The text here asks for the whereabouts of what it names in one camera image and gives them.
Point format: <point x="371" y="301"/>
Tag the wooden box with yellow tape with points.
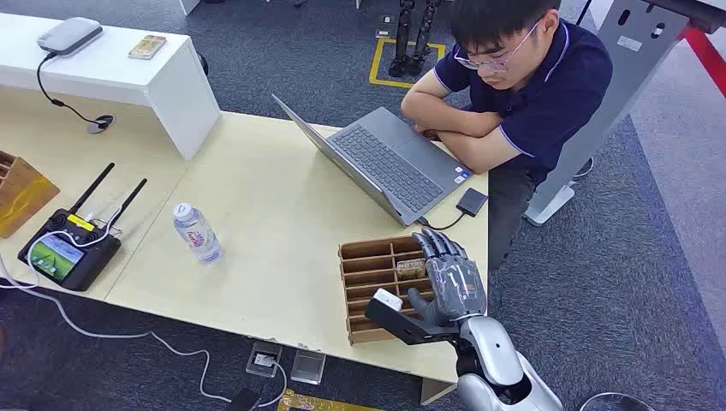
<point x="22" y="195"/>

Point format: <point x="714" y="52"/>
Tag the white desk riser shelf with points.
<point x="113" y="74"/>

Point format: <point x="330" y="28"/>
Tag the person's left forearm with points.
<point x="482" y="153"/>

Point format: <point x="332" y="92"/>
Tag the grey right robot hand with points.
<point x="454" y="283"/>

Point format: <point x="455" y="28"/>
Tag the black robot leg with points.
<point x="401" y="39"/>
<point x="422" y="39"/>

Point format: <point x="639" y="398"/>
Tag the black external drive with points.
<point x="472" y="202"/>

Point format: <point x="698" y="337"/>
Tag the beige table leg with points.
<point x="434" y="391"/>

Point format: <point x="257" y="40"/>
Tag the black power plug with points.
<point x="244" y="400"/>

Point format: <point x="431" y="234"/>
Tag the black remote controller with antennas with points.
<point x="71" y="249"/>

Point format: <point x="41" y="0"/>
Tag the grey rounded flat device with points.
<point x="69" y="35"/>

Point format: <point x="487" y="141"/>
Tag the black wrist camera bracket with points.
<point x="405" y="326"/>

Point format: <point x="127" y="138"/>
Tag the floor power socket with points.
<point x="264" y="359"/>

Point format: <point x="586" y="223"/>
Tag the grey metal stand column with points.
<point x="624" y="68"/>

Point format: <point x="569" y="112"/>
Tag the red strip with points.
<point x="709" y="57"/>

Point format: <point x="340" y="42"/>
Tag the clear plastic water bottle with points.
<point x="197" y="235"/>

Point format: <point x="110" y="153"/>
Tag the yellow patterned floor plate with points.
<point x="306" y="404"/>

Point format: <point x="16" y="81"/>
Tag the person's glasses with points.
<point x="492" y="64"/>

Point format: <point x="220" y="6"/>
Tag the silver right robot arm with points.
<point x="493" y="352"/>

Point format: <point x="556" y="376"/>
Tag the person's right forearm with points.
<point x="448" y="116"/>

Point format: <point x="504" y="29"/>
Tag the person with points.
<point x="544" y="96"/>

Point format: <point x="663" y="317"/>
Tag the grey open laptop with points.
<point x="391" y="164"/>

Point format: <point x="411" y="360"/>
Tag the wooden slotted card holder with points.
<point x="368" y="266"/>

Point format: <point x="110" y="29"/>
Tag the clear floor socket cover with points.
<point x="308" y="367"/>

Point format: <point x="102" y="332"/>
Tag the small patterned card box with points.
<point x="147" y="47"/>

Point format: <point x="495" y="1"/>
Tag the yellow floor tape square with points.
<point x="376" y="62"/>

